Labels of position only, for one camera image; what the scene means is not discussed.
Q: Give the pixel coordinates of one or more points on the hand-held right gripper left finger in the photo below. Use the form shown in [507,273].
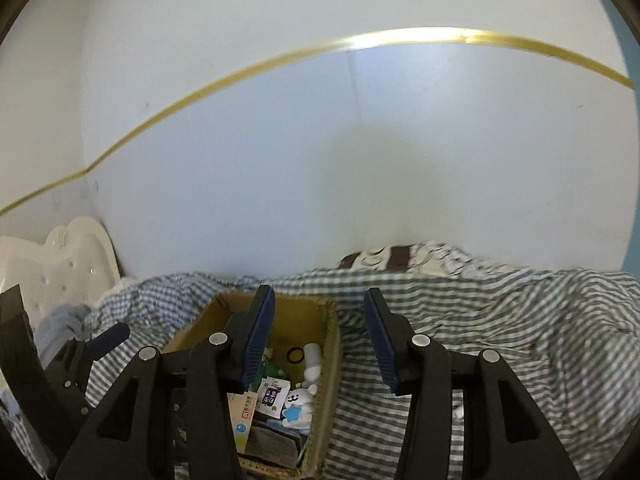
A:
[257,340]

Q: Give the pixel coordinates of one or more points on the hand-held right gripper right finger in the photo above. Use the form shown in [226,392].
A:
[382,340]

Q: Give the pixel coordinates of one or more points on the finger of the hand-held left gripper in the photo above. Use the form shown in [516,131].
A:
[110,337]

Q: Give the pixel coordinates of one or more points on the brown cardboard box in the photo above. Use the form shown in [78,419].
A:
[295,320]

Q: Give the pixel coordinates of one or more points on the grey blue cloth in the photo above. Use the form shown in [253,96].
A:
[60,325]

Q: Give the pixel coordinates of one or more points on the black white sachet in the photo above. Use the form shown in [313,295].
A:
[272,395]

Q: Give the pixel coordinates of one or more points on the small white bottle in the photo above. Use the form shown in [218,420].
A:
[312,360]

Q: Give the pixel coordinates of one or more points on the white plush figure blue star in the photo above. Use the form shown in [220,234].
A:
[300,397]

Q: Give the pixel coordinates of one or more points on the brown white patterned pillow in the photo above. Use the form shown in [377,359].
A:
[390,256]

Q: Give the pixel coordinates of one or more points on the white printed card packet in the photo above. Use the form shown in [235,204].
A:
[242,425]

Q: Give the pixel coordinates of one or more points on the white padded headboard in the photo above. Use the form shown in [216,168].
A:
[65,260]

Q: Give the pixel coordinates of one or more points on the dark flat box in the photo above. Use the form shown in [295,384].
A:
[275,442]

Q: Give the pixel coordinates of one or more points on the grey white checked blanket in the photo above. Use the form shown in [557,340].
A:
[500,335]

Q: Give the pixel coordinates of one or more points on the gold wall trim strip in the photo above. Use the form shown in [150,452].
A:
[400,37]

